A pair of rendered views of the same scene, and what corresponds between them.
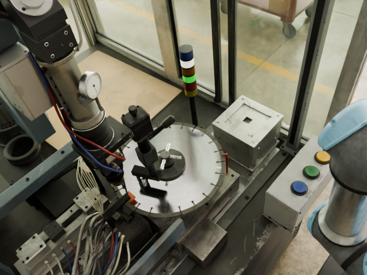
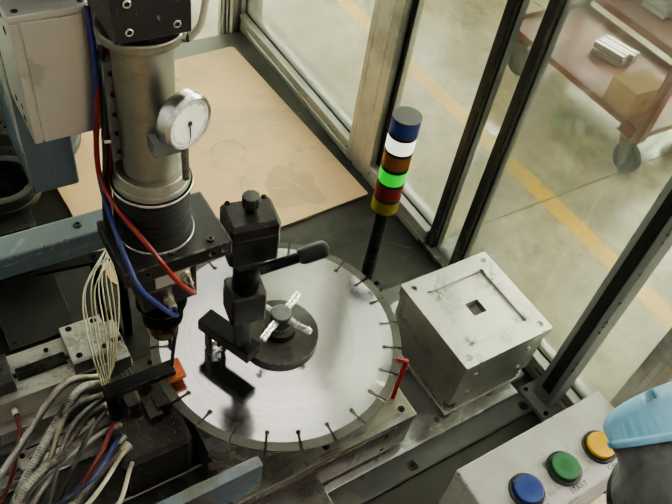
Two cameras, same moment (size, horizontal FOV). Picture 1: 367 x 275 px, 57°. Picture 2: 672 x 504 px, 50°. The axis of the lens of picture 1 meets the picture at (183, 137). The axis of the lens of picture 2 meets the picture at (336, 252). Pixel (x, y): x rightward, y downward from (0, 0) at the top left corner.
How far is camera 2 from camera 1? 3 cm
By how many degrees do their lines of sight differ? 2
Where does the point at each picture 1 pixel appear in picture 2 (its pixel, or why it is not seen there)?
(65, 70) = (145, 70)
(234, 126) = (443, 308)
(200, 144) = (361, 320)
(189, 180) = (310, 385)
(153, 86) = (313, 162)
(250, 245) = not seen: outside the picture
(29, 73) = (70, 47)
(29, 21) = not seen: outside the picture
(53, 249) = not seen: outside the picture
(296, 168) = (536, 446)
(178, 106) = (349, 221)
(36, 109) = (55, 124)
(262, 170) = (467, 421)
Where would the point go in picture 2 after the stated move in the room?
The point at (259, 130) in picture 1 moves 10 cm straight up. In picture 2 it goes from (490, 338) to (510, 299)
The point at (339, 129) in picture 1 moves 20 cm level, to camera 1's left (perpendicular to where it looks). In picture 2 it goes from (659, 417) to (383, 360)
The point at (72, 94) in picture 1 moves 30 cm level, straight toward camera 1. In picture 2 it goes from (140, 123) to (158, 457)
